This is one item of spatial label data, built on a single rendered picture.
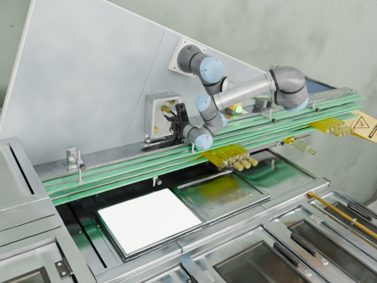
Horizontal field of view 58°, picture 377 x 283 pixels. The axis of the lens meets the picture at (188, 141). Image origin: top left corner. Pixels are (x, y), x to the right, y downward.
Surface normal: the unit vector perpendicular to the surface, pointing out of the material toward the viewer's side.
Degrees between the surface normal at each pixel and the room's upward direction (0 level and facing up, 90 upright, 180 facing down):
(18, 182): 90
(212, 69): 7
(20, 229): 90
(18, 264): 90
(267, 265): 90
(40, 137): 0
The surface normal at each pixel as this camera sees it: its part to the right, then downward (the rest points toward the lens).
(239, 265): 0.11, -0.88
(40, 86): 0.58, 0.44
